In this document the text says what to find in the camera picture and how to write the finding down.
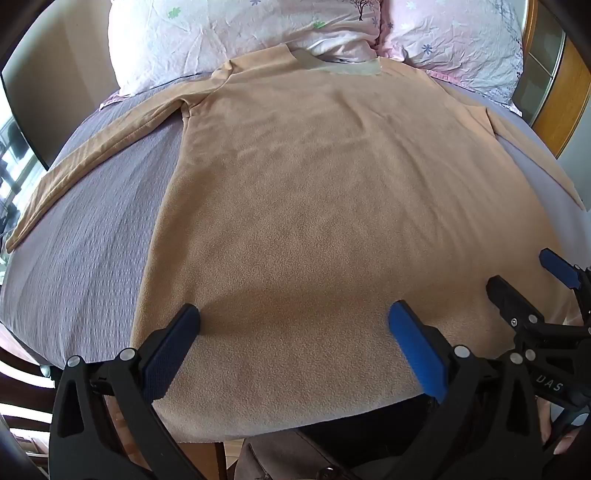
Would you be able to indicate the lilac textured bedspread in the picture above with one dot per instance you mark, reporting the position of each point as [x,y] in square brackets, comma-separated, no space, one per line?
[92,240]

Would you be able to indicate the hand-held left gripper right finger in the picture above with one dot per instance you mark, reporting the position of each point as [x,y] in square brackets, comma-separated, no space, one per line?
[418,353]

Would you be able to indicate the person's right hand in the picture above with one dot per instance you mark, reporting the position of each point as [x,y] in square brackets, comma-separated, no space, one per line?
[561,434]

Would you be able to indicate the pink floral pillow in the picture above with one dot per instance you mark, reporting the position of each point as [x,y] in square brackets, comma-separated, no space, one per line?
[461,41]

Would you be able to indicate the dark wooden chair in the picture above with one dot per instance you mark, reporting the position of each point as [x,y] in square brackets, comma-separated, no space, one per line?
[21,406]

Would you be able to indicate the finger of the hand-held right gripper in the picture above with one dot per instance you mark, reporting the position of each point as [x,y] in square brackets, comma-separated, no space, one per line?
[561,267]
[512,300]

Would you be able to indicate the wooden headboard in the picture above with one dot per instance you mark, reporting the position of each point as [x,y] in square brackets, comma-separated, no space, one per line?
[561,92]

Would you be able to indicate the beige long-sleeved shirt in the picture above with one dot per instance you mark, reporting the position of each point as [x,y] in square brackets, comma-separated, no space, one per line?
[323,207]

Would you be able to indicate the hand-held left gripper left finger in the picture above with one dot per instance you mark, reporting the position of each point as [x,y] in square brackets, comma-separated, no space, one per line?
[178,344]

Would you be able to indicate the white floral pillow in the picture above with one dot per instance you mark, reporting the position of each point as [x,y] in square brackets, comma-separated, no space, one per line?
[217,32]

